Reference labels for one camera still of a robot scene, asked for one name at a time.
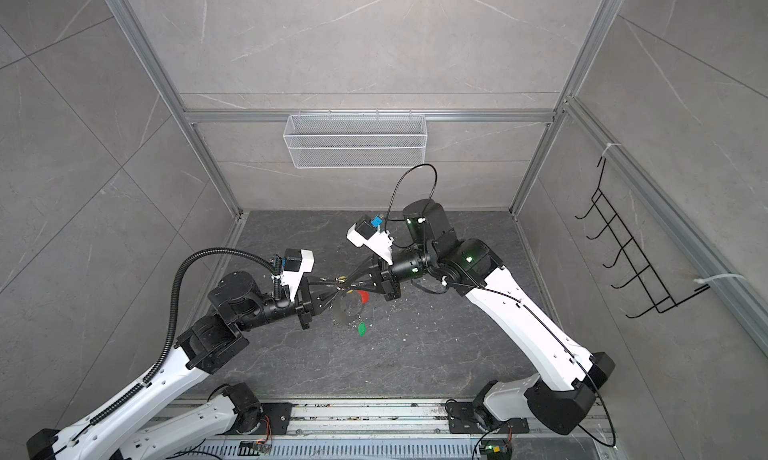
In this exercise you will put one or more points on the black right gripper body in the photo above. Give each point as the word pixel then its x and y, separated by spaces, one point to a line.
pixel 389 279

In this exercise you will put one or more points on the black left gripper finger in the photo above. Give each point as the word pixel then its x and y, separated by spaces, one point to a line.
pixel 313 280
pixel 321 301

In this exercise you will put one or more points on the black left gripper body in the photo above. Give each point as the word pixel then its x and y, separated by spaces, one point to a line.
pixel 301 306

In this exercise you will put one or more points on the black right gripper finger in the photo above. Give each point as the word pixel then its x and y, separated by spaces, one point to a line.
pixel 350 285
pixel 363 268

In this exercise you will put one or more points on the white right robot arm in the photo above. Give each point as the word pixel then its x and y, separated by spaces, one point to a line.
pixel 568 377

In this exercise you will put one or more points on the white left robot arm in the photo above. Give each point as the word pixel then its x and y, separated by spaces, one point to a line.
pixel 121 428

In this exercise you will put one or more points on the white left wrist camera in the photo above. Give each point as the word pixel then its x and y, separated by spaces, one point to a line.
pixel 290 270

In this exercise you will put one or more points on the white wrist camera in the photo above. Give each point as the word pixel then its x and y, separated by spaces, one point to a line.
pixel 367 231
pixel 290 270

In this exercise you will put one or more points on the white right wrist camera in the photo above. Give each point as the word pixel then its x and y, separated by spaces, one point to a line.
pixel 367 231

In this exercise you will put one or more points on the white wire mesh basket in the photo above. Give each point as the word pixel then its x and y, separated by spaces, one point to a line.
pixel 323 141

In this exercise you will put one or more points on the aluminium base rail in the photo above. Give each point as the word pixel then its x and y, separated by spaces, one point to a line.
pixel 364 428

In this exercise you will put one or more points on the black wire hook rack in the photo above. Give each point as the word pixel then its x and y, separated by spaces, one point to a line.
pixel 630 251

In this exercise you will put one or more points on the aluminium frame profiles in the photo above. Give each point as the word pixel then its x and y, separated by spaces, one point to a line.
pixel 628 138

